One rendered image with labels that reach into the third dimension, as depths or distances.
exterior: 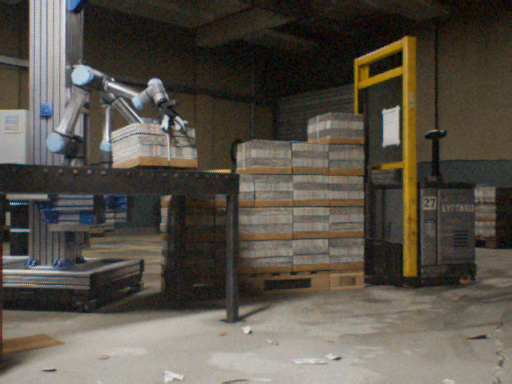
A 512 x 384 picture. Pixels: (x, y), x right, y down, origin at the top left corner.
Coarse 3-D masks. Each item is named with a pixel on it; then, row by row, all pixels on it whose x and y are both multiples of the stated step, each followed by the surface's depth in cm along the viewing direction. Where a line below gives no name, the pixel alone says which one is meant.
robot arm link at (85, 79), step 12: (84, 72) 328; (96, 72) 336; (84, 84) 328; (96, 84) 337; (72, 96) 333; (84, 96) 334; (72, 108) 333; (72, 120) 334; (60, 132) 333; (72, 132) 338; (48, 144) 334; (60, 144) 332; (72, 144) 341
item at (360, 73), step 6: (354, 60) 489; (354, 66) 489; (366, 66) 487; (354, 72) 489; (360, 72) 491; (366, 72) 487; (354, 78) 489; (360, 78) 491; (366, 78) 487; (354, 84) 489; (354, 90) 489; (360, 90) 484; (354, 96) 489; (360, 96) 484; (354, 102) 489; (360, 102) 484; (354, 108) 489; (360, 108) 484; (360, 114) 484; (366, 168) 485; (366, 174) 485; (366, 180) 485
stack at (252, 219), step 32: (256, 192) 398; (288, 192) 407; (320, 192) 416; (160, 224) 410; (192, 224) 381; (224, 224) 390; (256, 224) 398; (288, 224) 406; (320, 224) 415; (192, 256) 382; (224, 256) 390; (256, 256) 397; (288, 256) 407; (320, 256) 415; (192, 288) 381; (224, 288) 410; (256, 288) 397; (288, 288) 408; (320, 288) 414
